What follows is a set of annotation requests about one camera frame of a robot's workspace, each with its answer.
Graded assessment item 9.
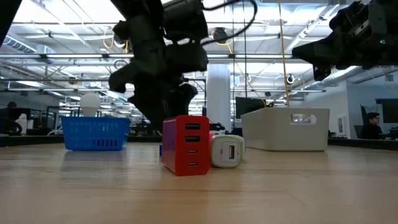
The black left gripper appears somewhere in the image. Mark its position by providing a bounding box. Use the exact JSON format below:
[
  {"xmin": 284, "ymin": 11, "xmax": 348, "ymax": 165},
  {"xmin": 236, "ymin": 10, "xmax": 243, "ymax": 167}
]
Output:
[{"xmin": 108, "ymin": 40, "xmax": 209, "ymax": 131}]

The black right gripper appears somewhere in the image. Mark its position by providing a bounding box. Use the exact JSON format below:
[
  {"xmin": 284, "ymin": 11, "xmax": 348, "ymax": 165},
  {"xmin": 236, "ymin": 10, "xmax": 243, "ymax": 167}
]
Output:
[{"xmin": 291, "ymin": 0, "xmax": 398, "ymax": 82}]

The red multi-port USB charger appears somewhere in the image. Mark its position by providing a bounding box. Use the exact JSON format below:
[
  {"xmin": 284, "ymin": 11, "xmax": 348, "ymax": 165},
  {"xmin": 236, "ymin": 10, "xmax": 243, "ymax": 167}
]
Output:
[{"xmin": 161, "ymin": 115, "xmax": 211, "ymax": 177}]

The green white USB charger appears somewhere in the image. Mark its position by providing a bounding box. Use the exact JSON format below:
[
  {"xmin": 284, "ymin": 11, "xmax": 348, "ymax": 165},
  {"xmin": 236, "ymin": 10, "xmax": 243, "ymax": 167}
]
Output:
[{"xmin": 210, "ymin": 134, "xmax": 246, "ymax": 169}]

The white storage bin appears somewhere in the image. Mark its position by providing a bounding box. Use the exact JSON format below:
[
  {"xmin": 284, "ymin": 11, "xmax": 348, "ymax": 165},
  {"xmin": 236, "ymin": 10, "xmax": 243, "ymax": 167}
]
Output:
[{"xmin": 241, "ymin": 107, "xmax": 330, "ymax": 152}]

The white pillar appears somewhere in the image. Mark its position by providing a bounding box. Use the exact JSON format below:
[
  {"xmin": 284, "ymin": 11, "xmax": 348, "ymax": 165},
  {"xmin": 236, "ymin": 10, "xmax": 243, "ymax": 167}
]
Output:
[{"xmin": 206, "ymin": 63, "xmax": 233, "ymax": 131}]

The blue plastic basket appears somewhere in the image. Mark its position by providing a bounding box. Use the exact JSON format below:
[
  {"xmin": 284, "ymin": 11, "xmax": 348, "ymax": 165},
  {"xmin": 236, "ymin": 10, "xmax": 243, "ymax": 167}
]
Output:
[{"xmin": 60, "ymin": 116, "xmax": 131, "ymax": 152}]

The white LED bulb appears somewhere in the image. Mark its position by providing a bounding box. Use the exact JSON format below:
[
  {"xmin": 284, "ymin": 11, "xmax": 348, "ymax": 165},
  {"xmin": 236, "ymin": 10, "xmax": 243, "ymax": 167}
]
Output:
[{"xmin": 79, "ymin": 92, "xmax": 101, "ymax": 118}]

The black monitor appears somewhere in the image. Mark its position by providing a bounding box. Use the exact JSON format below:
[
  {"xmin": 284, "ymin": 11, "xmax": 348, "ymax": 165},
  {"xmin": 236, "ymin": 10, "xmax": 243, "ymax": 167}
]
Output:
[{"xmin": 235, "ymin": 96, "xmax": 267, "ymax": 119}]

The yellow hanging strap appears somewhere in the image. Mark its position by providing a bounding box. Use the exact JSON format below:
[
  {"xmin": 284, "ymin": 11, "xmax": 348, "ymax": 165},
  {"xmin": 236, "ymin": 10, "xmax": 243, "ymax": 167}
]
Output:
[{"xmin": 277, "ymin": 0, "xmax": 290, "ymax": 108}]

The black metal frame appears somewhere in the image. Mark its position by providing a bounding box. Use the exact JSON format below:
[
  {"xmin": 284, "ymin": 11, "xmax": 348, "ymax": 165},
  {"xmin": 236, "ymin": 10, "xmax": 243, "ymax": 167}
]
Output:
[{"xmin": 183, "ymin": 78, "xmax": 208, "ymax": 118}]

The black hanging cable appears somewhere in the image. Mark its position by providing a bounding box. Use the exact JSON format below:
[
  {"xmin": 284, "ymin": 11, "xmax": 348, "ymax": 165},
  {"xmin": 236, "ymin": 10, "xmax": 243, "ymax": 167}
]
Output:
[
  {"xmin": 241, "ymin": 0, "xmax": 249, "ymax": 100},
  {"xmin": 231, "ymin": 0, "xmax": 236, "ymax": 131}
]

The black wall screen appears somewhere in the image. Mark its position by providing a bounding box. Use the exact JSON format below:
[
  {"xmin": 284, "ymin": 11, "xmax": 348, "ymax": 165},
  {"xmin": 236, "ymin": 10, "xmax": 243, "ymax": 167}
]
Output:
[{"xmin": 375, "ymin": 98, "xmax": 398, "ymax": 124}]

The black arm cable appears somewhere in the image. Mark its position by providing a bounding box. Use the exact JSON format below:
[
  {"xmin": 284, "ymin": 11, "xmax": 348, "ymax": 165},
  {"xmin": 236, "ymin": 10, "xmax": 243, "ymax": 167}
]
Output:
[{"xmin": 200, "ymin": 0, "xmax": 259, "ymax": 47}]

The black ceiling cord reel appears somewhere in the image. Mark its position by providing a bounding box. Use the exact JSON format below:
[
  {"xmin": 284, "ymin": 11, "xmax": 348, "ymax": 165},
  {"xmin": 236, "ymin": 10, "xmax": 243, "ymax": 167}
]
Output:
[{"xmin": 212, "ymin": 27, "xmax": 229, "ymax": 45}]

